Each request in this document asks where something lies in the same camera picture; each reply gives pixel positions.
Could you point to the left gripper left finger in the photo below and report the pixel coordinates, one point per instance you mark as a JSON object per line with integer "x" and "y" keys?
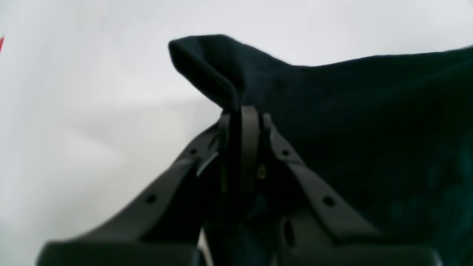
{"x": 161, "y": 226}

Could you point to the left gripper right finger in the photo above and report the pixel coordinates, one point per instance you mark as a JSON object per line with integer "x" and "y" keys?
{"x": 315, "y": 226}

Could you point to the black T-shirt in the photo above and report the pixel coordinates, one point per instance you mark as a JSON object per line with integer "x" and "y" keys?
{"x": 393, "y": 134}

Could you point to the red warning sticker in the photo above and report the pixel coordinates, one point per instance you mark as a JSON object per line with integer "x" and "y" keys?
{"x": 1, "y": 42}

